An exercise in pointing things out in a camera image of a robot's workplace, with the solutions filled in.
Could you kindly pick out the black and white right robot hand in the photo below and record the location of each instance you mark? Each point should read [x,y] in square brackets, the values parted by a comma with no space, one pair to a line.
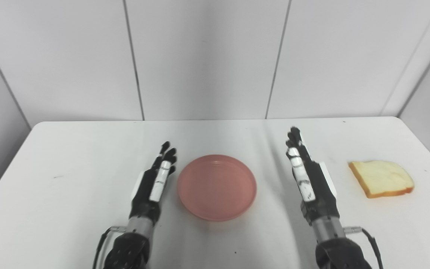
[323,198]

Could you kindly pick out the slice of white bread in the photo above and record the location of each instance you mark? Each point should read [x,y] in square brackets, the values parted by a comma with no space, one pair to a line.
[383,177]

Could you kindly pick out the pink round plate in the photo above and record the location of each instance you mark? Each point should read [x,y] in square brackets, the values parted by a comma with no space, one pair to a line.
[217,186]

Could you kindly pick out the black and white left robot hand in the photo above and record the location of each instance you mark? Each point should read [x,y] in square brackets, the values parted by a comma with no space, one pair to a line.
[144,201]

